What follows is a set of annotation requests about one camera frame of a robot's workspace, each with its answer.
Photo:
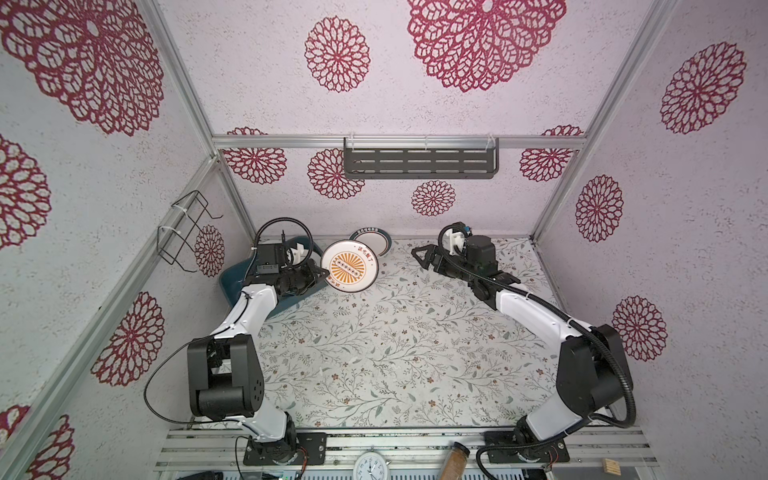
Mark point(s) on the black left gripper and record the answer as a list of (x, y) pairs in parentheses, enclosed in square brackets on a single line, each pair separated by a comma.
[(310, 270)]

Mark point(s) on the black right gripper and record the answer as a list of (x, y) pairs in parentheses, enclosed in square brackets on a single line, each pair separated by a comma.
[(435, 251)]

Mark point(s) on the sunburst plate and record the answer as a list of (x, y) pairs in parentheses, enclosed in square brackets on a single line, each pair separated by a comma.
[(352, 266)]

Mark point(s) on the small red-ring green plate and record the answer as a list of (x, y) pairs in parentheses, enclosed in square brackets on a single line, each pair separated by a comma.
[(378, 240)]

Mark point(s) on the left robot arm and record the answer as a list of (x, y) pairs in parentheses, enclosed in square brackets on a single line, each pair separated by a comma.
[(225, 377)]

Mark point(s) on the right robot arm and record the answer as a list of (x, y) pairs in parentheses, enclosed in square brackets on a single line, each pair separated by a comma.
[(593, 380)]

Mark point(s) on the teal plastic bin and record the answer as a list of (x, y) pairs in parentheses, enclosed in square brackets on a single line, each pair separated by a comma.
[(263, 267)]

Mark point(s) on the brown spice bottle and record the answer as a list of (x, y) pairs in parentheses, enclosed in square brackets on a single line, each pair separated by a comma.
[(455, 463)]

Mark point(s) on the small wooden block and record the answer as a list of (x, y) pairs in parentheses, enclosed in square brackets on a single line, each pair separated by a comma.
[(611, 467)]

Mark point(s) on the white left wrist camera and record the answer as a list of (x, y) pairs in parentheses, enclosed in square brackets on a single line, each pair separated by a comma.
[(296, 254)]

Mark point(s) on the grey metal wall shelf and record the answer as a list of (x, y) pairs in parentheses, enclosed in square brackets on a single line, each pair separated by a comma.
[(426, 163)]

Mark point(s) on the black wire wall rack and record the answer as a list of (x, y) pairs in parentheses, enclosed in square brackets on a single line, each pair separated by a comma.
[(193, 242)]

